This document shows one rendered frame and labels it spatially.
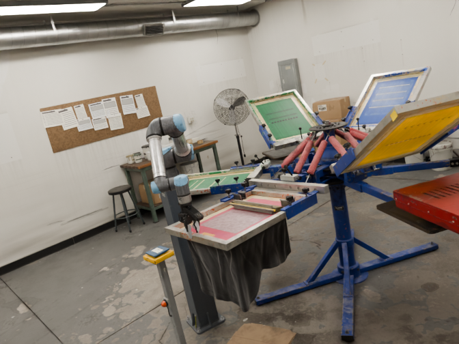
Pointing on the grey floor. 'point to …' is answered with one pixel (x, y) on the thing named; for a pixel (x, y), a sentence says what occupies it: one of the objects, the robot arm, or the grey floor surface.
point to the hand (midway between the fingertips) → (195, 235)
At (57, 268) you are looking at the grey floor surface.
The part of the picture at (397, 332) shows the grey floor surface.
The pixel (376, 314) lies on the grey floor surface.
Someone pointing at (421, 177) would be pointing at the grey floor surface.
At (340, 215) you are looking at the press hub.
